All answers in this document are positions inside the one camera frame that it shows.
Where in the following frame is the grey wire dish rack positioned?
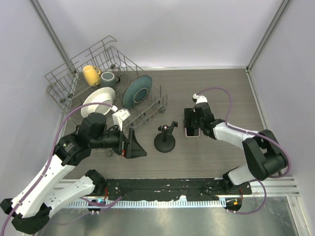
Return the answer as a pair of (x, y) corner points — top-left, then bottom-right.
(45, 35), (168, 134)

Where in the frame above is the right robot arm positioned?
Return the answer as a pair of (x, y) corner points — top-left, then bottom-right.
(184, 102), (289, 194)

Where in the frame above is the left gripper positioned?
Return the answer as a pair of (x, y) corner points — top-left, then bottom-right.
(90, 123), (147, 158)

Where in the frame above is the black phone stand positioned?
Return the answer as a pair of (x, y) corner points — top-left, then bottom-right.
(154, 121), (178, 153)

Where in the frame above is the dark grey mug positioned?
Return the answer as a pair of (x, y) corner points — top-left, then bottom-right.
(100, 72), (121, 89)

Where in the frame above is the white plate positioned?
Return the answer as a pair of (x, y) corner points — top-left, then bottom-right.
(81, 87), (115, 118)

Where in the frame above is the purple cable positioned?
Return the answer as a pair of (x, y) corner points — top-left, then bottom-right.
(196, 87), (292, 215)
(0, 102), (124, 236)

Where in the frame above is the black phone with pink case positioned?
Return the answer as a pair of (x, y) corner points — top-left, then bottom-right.
(184, 123), (200, 138)

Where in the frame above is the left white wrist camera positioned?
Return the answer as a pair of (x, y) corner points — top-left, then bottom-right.
(111, 106), (130, 131)

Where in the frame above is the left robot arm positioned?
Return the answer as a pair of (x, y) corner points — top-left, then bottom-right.
(0, 113), (147, 235)

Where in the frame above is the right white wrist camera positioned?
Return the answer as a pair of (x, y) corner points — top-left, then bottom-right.
(192, 93), (209, 109)

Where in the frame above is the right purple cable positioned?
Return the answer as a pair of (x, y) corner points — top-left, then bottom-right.
(196, 87), (292, 215)

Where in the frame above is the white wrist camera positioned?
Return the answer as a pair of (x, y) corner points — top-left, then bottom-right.
(192, 93), (209, 109)
(111, 106), (130, 131)

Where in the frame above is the blue ceramic plate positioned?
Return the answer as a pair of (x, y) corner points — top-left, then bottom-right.
(122, 75), (153, 109)

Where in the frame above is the yellow mug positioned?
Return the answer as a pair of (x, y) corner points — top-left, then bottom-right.
(83, 65), (101, 86)

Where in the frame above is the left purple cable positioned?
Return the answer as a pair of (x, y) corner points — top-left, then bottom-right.
(0, 102), (124, 236)

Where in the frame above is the white slotted cable duct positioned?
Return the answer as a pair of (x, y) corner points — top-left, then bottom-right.
(64, 197), (226, 209)

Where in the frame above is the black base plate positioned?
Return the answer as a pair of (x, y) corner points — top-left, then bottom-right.
(95, 178), (252, 202)

